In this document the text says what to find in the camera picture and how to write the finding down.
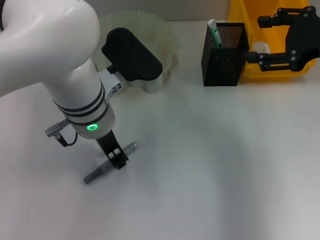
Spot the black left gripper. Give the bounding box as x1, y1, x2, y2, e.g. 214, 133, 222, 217
95, 130, 130, 171

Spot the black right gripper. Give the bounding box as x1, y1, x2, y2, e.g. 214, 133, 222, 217
244, 6, 320, 73

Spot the grey pen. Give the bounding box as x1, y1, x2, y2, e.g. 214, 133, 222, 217
83, 141, 138, 185

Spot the green pen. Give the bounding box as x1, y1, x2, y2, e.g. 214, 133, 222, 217
207, 19, 224, 50

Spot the black mesh pen holder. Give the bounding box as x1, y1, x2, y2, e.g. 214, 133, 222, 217
201, 22, 250, 87

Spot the yellow plastic bin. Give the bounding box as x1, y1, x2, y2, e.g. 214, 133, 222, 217
227, 0, 317, 82

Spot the pale green glass bowl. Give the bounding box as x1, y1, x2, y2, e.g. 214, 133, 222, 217
98, 10, 181, 77

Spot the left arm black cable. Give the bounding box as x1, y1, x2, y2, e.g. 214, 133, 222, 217
44, 118, 79, 148

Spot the left wrist camera housing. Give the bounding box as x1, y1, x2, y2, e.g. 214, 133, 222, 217
100, 27, 164, 95

